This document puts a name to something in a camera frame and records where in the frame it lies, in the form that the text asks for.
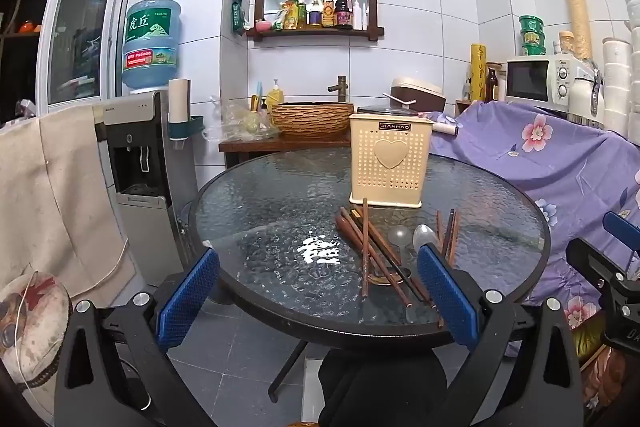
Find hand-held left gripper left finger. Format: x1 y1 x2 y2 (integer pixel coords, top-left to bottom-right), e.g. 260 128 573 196
52 247 221 427

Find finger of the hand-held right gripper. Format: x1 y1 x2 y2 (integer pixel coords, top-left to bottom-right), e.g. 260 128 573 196
566 237 632 294
602 210 640 252

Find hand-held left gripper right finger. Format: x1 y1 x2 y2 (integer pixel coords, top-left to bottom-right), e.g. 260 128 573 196
416 243 585 427

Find black chopstick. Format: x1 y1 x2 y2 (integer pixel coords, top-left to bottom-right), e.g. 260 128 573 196
442 208 456 260
385 257 428 303

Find dark wooden spoon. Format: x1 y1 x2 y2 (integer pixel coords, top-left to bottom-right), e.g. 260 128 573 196
334 213 401 293

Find beige perforated utensil holder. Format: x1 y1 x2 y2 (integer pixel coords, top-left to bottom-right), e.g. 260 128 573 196
348 113 433 209

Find person's right forearm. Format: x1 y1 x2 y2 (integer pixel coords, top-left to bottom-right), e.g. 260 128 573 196
580 332 640 413

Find purple floral cloth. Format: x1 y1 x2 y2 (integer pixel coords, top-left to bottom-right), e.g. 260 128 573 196
427 101 640 333

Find person's dark trousers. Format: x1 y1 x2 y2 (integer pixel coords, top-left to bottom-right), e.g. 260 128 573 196
317 349 448 427

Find round glass table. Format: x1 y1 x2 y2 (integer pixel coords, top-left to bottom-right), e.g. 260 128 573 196
190 147 552 404

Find white kettle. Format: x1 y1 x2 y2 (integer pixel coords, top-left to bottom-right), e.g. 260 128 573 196
570 59 606 118

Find stacks of white cups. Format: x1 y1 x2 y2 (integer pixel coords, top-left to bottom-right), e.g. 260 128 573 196
602 0 640 135

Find grey water dispenser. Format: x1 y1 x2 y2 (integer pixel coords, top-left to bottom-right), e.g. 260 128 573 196
92 89 183 288

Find round printed cushion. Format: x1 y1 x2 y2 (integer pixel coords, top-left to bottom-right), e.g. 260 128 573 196
0 272 73 388

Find white microwave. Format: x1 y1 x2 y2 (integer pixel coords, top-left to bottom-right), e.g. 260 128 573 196
505 54 591 112

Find beige cloth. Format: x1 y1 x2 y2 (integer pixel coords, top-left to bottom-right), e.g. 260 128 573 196
0 107 133 303

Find wooden side table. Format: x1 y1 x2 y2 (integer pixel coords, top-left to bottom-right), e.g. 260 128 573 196
218 132 353 170

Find clear plastic bags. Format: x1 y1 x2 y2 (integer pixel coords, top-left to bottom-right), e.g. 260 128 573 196
202 96 281 142

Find white paper cup dispenser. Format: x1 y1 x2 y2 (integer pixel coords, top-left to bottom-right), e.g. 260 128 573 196
167 78 206 145

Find cream pan with glass lid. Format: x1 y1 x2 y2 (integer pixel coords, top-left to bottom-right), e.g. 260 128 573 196
356 104 458 138

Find yellow patterned roll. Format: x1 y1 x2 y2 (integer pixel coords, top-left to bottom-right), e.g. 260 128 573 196
469 44 488 104

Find brown white rice cooker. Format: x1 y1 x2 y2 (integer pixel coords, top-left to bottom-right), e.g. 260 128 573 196
390 78 445 112

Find woven basin sink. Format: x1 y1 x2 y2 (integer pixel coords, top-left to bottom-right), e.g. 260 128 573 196
270 102 355 138

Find yellow soap pump bottle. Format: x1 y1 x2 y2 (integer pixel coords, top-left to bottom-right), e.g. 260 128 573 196
266 78 285 115

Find tall stack of paper cups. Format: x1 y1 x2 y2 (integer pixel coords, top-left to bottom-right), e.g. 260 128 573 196
559 0 593 60

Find bronze faucet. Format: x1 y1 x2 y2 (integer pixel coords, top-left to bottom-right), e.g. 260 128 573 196
327 75 350 102

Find blue water jug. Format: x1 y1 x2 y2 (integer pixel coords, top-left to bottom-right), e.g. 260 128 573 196
121 0 182 94

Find sliding window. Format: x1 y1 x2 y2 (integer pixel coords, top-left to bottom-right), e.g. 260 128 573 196
35 0 133 110

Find green hanging packet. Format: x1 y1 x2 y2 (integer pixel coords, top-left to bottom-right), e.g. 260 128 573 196
230 0 246 35

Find wooden framed mirror shelf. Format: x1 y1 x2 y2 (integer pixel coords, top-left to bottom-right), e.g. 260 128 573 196
246 0 386 44

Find yellow food packet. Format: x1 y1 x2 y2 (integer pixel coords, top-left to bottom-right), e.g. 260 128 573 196
272 1 300 30

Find white cable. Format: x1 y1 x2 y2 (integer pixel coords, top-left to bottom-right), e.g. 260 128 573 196
75 232 128 303

